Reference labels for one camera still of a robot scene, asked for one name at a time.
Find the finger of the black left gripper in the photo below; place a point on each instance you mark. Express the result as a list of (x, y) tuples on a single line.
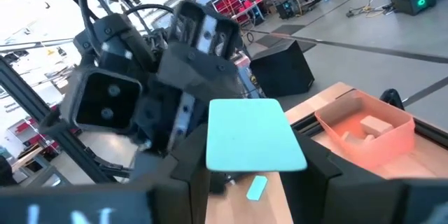
[(161, 122), (190, 21)]

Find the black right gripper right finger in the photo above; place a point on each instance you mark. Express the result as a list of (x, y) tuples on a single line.
[(315, 196)]

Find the black clamp knob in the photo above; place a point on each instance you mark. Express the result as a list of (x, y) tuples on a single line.
[(392, 98)]

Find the red parts shelving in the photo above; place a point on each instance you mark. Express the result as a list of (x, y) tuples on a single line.
[(241, 0)]

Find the black floor mat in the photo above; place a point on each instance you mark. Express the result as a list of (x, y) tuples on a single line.
[(283, 35)]

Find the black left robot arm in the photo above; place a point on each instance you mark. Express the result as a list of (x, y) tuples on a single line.
[(112, 38)]

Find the orange plastic bin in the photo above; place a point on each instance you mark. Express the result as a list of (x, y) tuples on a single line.
[(367, 154)]

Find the black cube box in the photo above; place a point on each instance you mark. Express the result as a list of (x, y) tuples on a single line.
[(281, 68)]

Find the left wrist camera housing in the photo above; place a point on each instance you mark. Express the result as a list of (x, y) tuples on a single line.
[(105, 101)]

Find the teal block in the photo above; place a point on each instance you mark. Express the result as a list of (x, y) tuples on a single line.
[(257, 187), (252, 136)]

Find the plain wooden block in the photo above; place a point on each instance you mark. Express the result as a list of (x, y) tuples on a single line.
[(376, 124)]

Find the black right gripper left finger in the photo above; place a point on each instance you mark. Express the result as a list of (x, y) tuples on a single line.
[(189, 196)]

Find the wooden arch block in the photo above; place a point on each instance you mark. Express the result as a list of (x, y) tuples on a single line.
[(353, 139)]

